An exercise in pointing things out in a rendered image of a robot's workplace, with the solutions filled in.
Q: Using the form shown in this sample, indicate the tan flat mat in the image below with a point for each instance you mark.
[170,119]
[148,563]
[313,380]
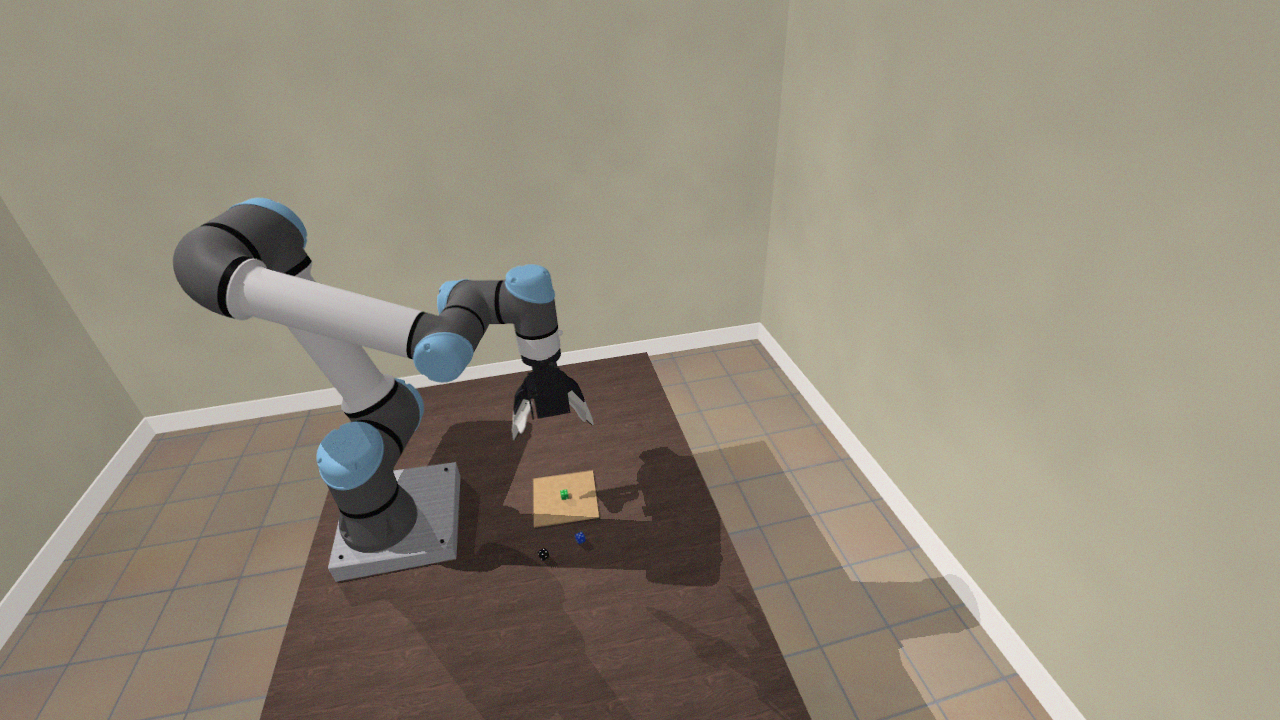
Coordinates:
[550,509]

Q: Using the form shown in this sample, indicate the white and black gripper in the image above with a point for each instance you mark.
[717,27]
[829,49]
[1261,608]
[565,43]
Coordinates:
[550,399]

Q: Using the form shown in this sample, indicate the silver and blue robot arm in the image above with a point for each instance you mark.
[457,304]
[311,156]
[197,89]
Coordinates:
[357,460]

